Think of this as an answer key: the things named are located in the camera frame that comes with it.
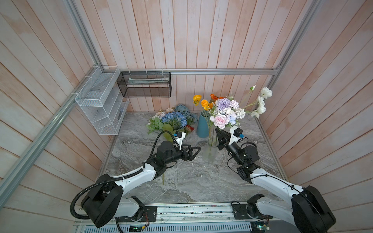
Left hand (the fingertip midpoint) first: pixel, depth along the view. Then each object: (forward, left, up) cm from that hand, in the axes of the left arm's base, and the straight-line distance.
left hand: (195, 150), depth 77 cm
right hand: (+7, -10, +11) cm, 16 cm away
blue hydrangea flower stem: (+28, +13, -5) cm, 32 cm away
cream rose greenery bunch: (+27, +26, -9) cm, 39 cm away
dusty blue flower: (+40, +7, -8) cm, 41 cm away
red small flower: (+27, +2, -15) cm, 31 cm away
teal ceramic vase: (+25, -7, -16) cm, 31 cm away
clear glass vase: (+3, -9, -7) cm, 12 cm away
